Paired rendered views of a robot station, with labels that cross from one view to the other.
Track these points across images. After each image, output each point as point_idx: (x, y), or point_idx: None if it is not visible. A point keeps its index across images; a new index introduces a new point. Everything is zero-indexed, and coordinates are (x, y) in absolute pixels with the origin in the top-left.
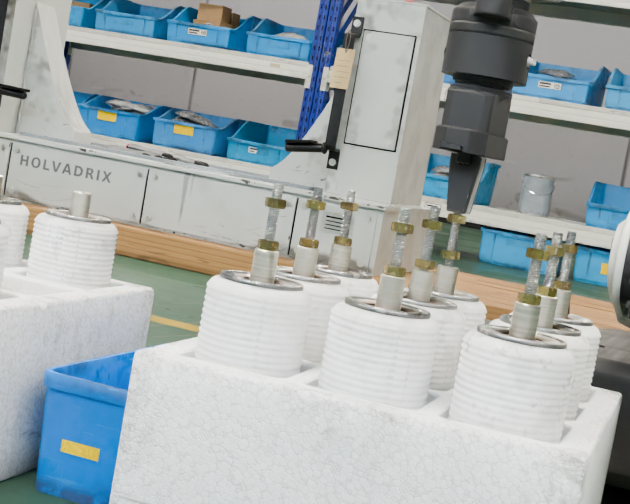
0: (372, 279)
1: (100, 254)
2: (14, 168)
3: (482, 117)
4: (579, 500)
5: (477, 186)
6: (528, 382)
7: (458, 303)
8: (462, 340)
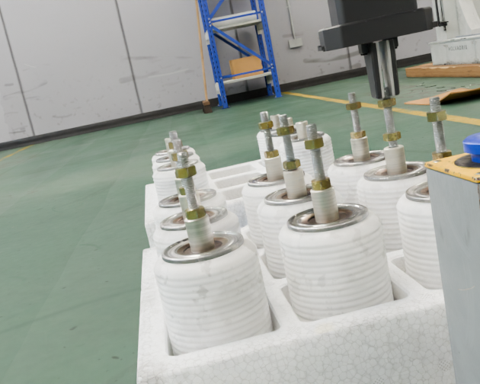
0: (376, 162)
1: (304, 161)
2: None
3: (337, 11)
4: None
5: (390, 68)
6: (162, 295)
7: (375, 184)
8: (386, 218)
